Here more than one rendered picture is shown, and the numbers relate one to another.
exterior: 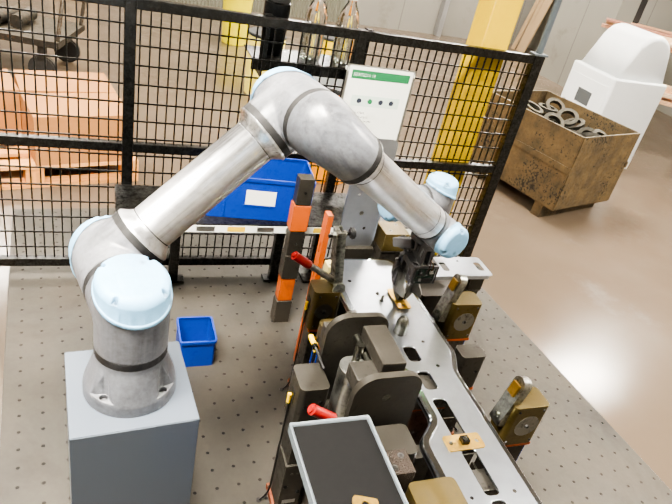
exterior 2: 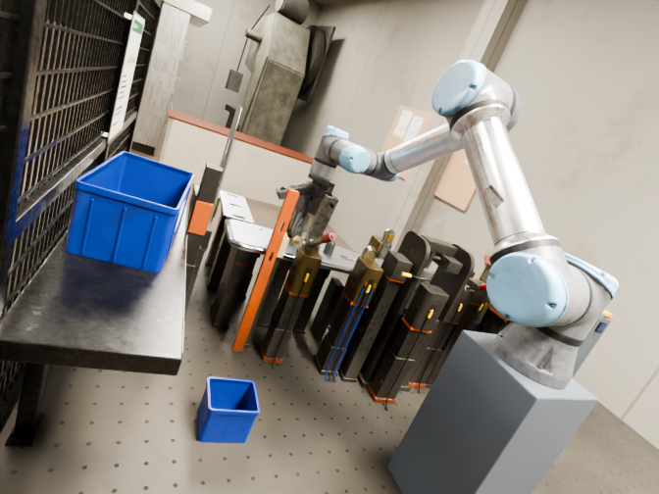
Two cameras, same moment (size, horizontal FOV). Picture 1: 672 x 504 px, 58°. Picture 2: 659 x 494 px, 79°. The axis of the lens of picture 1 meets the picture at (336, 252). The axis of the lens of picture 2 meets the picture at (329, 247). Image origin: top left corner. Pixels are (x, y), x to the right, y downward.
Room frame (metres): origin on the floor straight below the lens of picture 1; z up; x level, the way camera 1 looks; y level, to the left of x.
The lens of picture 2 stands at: (1.21, 1.05, 1.40)
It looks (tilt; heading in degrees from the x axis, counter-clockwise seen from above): 17 degrees down; 269
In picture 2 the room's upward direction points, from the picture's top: 22 degrees clockwise
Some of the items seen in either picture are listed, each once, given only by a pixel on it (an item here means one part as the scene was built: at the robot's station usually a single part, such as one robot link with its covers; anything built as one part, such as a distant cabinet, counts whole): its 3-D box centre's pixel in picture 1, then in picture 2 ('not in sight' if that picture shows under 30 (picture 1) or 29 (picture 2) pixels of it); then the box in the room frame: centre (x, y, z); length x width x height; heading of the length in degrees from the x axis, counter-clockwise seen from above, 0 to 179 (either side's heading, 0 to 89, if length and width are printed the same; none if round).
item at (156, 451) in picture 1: (127, 460); (481, 436); (0.74, 0.29, 0.90); 0.20 x 0.20 x 0.40; 29
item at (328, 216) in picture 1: (311, 293); (263, 274); (1.34, 0.04, 0.95); 0.03 x 0.01 x 0.50; 25
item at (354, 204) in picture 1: (366, 195); (223, 167); (1.56, -0.05, 1.17); 0.12 x 0.01 x 0.34; 115
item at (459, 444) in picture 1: (464, 440); not in sight; (0.89, -0.34, 1.01); 0.08 x 0.04 x 0.01; 115
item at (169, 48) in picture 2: not in sight; (145, 69); (4.64, -5.04, 1.05); 1.67 x 1.25 x 2.09; 118
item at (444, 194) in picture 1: (436, 198); (331, 146); (1.30, -0.20, 1.32); 0.09 x 0.08 x 0.11; 129
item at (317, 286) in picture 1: (307, 340); (290, 309); (1.24, 0.02, 0.87); 0.10 x 0.07 x 0.35; 115
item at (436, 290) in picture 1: (422, 326); (245, 257); (1.46, -0.30, 0.84); 0.12 x 0.07 x 0.28; 115
